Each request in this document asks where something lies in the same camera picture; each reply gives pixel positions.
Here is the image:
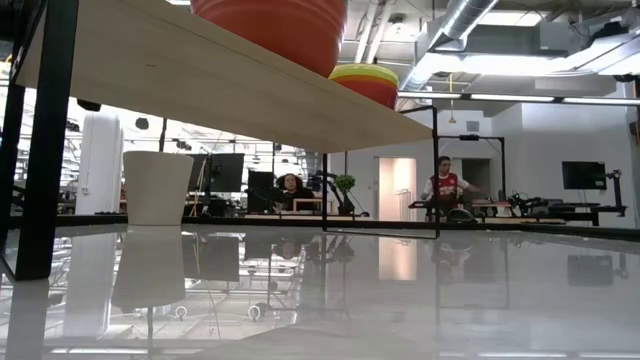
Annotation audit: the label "small red bowl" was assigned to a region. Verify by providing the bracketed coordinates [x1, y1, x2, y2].
[341, 79, 400, 111]

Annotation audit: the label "large red bowl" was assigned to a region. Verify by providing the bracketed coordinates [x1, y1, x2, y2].
[189, 0, 349, 79]

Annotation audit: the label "small wooden shelf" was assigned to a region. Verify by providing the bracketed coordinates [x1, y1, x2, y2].
[291, 197, 334, 215]

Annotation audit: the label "wooden shelf black metal legs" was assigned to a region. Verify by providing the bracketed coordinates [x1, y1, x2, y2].
[0, 0, 442, 282]

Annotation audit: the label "small leafy potted plant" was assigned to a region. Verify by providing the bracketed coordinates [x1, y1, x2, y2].
[333, 173, 358, 217]

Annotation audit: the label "person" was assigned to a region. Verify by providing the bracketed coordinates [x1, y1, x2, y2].
[420, 155, 485, 222]
[272, 172, 317, 213]

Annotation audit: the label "hanging pendant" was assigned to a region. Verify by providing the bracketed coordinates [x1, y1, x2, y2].
[446, 72, 458, 125]

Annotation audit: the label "white cup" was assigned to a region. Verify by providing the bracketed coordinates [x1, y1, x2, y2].
[122, 150, 195, 227]

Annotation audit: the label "ceiling light strip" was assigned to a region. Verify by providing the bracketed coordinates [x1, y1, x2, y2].
[397, 91, 640, 107]

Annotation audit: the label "tall white column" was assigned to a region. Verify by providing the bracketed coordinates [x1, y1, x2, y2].
[74, 112, 125, 216]

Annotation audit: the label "long robot work table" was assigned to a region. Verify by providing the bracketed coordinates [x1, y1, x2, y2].
[407, 198, 629, 227]

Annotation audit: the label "black metal stand frame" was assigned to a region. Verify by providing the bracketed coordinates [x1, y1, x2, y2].
[437, 133, 507, 204]

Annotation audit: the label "silver ventilation duct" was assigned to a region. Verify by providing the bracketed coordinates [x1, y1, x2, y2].
[398, 0, 502, 92]

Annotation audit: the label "black table frame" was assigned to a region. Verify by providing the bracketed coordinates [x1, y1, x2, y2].
[8, 213, 640, 243]

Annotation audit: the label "black wall monitor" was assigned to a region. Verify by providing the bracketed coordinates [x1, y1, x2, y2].
[560, 160, 608, 192]

